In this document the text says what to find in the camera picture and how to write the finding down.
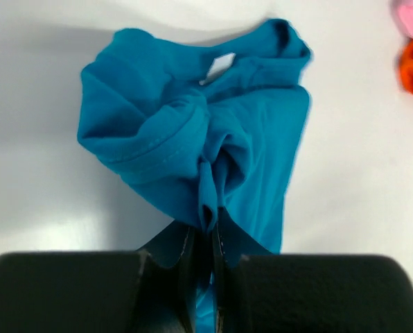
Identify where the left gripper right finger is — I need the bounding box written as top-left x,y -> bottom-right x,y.
211,209 -> 413,333

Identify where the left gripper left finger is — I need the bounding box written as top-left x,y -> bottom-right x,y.
0,222 -> 197,332

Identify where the teal blue t shirt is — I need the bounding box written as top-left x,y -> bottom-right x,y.
76,17 -> 313,333

